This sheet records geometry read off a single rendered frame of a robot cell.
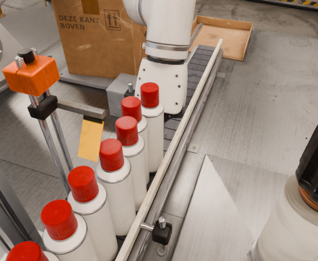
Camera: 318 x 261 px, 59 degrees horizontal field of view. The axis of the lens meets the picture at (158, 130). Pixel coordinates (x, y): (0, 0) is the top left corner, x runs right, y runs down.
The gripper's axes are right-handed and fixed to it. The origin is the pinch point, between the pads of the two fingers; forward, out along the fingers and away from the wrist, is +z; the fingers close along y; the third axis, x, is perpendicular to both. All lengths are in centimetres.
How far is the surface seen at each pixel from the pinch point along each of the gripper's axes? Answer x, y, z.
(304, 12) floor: 397, 68, -43
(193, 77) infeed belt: 33.9, -0.1, -5.5
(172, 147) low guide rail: -0.2, 4.1, 3.1
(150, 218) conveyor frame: -13.7, 4.9, 12.0
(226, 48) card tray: 68, 5, -13
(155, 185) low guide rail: -10.4, 4.3, 6.8
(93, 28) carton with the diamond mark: 23.8, -30.7, -16.6
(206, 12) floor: 356, -58, -29
